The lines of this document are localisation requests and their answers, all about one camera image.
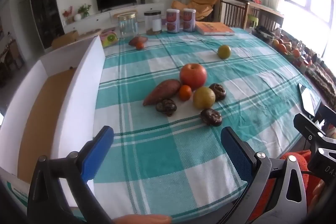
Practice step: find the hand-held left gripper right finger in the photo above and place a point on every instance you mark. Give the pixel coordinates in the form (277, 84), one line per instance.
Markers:
(236, 154)

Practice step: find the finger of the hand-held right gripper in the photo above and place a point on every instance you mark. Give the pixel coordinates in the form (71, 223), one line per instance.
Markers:
(324, 165)
(308, 129)

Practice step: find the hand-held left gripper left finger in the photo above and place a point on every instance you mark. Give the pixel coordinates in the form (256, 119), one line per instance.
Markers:
(98, 153)

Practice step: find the dark brown shiitake mushroom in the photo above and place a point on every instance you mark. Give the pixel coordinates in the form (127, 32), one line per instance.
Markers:
(166, 107)
(218, 91)
(211, 117)

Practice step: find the white walled cardboard box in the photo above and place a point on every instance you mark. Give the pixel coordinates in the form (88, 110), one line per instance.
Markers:
(78, 98)

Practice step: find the yellow green round fruit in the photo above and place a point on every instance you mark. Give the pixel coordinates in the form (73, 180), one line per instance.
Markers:
(204, 98)
(224, 51)

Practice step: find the small tangerine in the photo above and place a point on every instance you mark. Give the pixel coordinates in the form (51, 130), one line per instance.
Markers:
(139, 45)
(185, 93)

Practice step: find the red apple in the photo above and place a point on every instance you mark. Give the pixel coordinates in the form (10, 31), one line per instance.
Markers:
(193, 76)

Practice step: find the pile of orange fruits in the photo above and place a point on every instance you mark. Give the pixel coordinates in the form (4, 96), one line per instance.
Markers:
(282, 47)

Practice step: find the person's right hand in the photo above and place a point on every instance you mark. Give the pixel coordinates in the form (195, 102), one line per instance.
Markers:
(317, 195)

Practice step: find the person's left hand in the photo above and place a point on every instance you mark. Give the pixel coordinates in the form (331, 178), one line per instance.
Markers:
(143, 219)

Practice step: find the orange knit clothing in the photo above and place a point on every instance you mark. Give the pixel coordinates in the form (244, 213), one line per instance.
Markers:
(300, 155)

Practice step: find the black smartphone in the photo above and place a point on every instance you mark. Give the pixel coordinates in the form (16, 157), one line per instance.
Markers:
(307, 100)

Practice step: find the tray of oranges and snacks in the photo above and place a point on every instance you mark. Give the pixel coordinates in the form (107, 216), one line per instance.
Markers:
(324, 79)

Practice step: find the teal checked tablecloth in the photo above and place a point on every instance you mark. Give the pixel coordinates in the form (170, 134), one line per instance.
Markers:
(157, 161)

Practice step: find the large sweet potato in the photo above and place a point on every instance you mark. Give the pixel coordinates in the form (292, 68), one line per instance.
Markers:
(161, 92)

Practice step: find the pink toy with kiwi print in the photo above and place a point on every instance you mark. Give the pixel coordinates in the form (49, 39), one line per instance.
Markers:
(109, 39)

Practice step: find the dark wooden chair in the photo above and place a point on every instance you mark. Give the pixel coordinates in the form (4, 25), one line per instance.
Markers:
(233, 12)
(270, 20)

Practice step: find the small sweet potato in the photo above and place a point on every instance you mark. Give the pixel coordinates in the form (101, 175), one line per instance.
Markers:
(137, 40)

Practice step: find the wooden bench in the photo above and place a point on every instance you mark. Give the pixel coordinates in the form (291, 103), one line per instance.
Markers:
(90, 33)

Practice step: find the green plastic stool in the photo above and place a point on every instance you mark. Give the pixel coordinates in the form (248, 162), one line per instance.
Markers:
(252, 19)

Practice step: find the orange book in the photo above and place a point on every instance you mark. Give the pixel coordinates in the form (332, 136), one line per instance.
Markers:
(214, 28)

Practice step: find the empty glass jar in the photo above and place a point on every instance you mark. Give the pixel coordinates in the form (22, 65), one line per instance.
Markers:
(127, 27)

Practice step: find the dining table with chairs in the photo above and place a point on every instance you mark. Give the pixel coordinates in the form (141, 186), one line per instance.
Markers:
(9, 58)

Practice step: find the wooden side table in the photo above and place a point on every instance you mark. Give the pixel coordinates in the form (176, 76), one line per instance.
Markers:
(262, 7)

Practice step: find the white television cabinet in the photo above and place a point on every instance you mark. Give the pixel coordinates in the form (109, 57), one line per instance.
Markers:
(99, 18)

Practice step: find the white round vase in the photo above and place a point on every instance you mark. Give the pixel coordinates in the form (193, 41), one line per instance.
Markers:
(77, 17)

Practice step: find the clear jar with black lid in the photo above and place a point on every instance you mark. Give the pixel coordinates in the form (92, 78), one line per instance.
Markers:
(152, 23)

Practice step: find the red labelled can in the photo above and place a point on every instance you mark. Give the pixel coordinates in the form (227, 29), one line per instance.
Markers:
(173, 21)
(189, 20)

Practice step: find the red flower bouquet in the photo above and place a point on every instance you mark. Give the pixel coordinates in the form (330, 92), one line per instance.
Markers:
(67, 13)

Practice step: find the leafy green plant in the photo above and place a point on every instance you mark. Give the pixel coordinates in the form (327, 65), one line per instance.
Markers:
(84, 10)

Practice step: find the orange bean bag chair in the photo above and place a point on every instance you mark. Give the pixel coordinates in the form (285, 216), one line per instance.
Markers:
(202, 2)

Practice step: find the dark glass cabinet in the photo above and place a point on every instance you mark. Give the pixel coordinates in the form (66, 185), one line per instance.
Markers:
(46, 3)

